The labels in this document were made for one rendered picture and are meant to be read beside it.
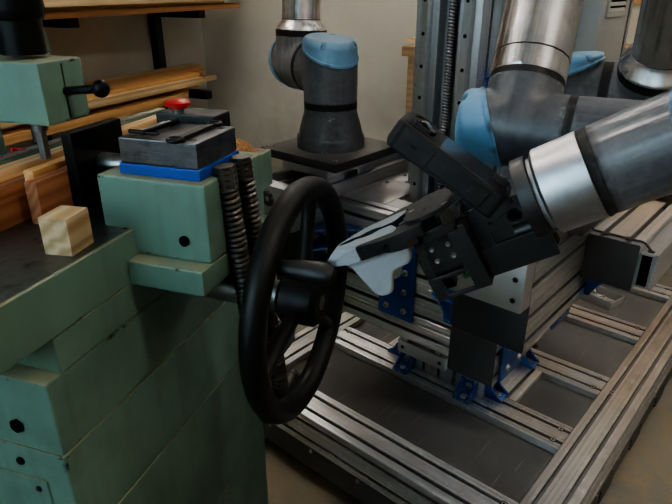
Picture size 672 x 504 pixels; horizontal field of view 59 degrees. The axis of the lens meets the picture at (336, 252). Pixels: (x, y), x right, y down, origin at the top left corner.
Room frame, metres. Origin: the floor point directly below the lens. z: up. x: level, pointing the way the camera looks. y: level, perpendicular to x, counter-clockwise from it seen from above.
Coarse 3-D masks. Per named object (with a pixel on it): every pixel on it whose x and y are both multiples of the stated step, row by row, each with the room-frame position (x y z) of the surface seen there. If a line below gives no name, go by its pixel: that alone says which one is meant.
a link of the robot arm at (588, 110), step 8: (584, 96) 0.57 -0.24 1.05; (576, 104) 0.55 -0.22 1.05; (584, 104) 0.55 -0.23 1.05; (592, 104) 0.55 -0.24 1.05; (600, 104) 0.55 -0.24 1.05; (608, 104) 0.54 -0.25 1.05; (616, 104) 0.54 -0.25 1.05; (624, 104) 0.54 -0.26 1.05; (632, 104) 0.54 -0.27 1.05; (576, 112) 0.54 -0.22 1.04; (584, 112) 0.54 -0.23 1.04; (592, 112) 0.54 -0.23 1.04; (600, 112) 0.54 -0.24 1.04; (608, 112) 0.54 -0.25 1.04; (616, 112) 0.53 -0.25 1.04; (576, 120) 0.54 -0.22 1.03; (584, 120) 0.54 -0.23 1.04; (592, 120) 0.53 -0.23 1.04; (576, 128) 0.54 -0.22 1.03
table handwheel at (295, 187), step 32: (288, 192) 0.58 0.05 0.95; (320, 192) 0.63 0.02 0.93; (288, 224) 0.55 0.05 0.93; (256, 256) 0.51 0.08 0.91; (224, 288) 0.62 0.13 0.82; (256, 288) 0.49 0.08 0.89; (288, 288) 0.59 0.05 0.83; (320, 288) 0.60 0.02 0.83; (256, 320) 0.48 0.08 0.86; (288, 320) 0.57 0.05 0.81; (320, 320) 0.59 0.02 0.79; (256, 352) 0.47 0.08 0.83; (320, 352) 0.65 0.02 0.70; (256, 384) 0.47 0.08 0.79; (288, 416) 0.53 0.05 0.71
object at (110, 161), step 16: (80, 128) 0.68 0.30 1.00; (96, 128) 0.70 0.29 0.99; (112, 128) 0.73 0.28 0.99; (64, 144) 0.66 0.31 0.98; (80, 144) 0.67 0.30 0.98; (96, 144) 0.70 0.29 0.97; (112, 144) 0.72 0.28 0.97; (80, 160) 0.67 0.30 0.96; (96, 160) 0.69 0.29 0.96; (112, 160) 0.68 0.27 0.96; (80, 176) 0.66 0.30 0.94; (96, 176) 0.69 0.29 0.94; (80, 192) 0.66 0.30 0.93; (96, 192) 0.68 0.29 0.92
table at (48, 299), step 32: (32, 224) 0.62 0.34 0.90; (96, 224) 0.62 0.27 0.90; (0, 256) 0.53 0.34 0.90; (32, 256) 0.53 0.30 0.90; (64, 256) 0.53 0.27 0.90; (96, 256) 0.55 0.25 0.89; (128, 256) 0.59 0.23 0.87; (160, 256) 0.60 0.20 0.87; (224, 256) 0.60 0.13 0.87; (0, 288) 0.47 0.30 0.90; (32, 288) 0.47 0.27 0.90; (64, 288) 0.50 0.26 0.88; (96, 288) 0.54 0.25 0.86; (160, 288) 0.58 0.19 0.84; (192, 288) 0.56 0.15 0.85; (0, 320) 0.43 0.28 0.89; (32, 320) 0.46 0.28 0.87; (64, 320) 0.49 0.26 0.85; (0, 352) 0.42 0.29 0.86; (32, 352) 0.45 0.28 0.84
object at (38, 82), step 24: (0, 72) 0.69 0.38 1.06; (24, 72) 0.67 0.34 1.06; (48, 72) 0.68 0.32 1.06; (72, 72) 0.72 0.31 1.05; (0, 96) 0.69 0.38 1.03; (24, 96) 0.68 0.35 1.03; (48, 96) 0.68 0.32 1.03; (72, 96) 0.71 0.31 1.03; (0, 120) 0.69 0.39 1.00; (24, 120) 0.68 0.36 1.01; (48, 120) 0.67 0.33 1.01
